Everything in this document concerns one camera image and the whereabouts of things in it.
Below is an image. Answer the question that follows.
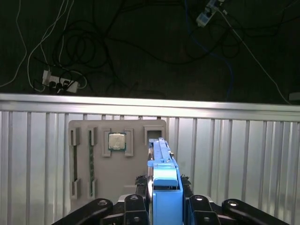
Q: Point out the blue floor cable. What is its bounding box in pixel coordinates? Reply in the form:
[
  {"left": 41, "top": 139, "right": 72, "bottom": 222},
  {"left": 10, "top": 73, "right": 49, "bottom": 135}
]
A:
[{"left": 184, "top": 0, "right": 235, "bottom": 101}]

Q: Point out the hard disk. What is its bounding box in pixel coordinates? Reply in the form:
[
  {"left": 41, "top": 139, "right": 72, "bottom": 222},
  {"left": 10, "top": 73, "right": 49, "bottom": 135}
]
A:
[{"left": 147, "top": 137, "right": 184, "bottom": 225}]

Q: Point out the green RAM stick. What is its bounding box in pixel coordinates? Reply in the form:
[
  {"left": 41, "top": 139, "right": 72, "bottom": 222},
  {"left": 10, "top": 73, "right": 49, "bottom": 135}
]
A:
[{"left": 88, "top": 130, "right": 95, "bottom": 196}]

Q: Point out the white blue power strip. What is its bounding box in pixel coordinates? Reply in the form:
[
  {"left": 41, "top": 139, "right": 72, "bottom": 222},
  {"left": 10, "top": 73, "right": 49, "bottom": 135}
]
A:
[{"left": 195, "top": 0, "right": 223, "bottom": 26}]

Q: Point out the silver CPU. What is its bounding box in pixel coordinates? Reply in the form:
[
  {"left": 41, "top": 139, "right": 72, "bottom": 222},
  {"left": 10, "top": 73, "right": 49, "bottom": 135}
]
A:
[{"left": 107, "top": 132, "right": 127, "bottom": 150}]

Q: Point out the grey parts rack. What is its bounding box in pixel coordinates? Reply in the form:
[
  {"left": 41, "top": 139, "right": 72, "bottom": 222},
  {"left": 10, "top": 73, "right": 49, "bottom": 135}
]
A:
[{"left": 67, "top": 119, "right": 168, "bottom": 211}]

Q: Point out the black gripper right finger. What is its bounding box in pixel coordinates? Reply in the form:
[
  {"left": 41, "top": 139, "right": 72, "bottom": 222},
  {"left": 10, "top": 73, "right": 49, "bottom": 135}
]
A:
[{"left": 180, "top": 174, "right": 291, "bottom": 225}]

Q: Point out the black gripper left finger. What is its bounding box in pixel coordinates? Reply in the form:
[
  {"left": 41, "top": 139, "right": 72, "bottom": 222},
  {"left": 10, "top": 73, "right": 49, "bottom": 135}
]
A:
[{"left": 50, "top": 174, "right": 153, "bottom": 225}]

